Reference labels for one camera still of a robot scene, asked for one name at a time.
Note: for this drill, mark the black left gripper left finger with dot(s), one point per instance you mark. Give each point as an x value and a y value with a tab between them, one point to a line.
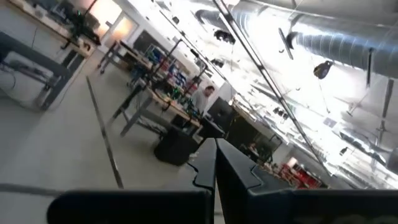
155	207

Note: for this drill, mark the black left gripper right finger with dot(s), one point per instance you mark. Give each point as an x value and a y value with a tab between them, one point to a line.
248	202

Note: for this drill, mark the red tool cabinet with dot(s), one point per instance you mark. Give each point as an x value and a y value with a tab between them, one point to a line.
298	177

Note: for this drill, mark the black monitor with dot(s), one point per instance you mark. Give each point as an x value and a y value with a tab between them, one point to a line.
221	112

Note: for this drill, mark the wooden workbench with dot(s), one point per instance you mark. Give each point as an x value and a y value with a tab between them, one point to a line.
155	99

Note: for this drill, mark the person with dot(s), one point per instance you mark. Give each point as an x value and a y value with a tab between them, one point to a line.
202	99

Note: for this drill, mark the dark metal table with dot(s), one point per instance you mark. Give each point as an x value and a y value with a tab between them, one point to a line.
31	59

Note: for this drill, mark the silver ceiling air duct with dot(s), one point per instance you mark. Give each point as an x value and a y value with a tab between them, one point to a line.
342	43

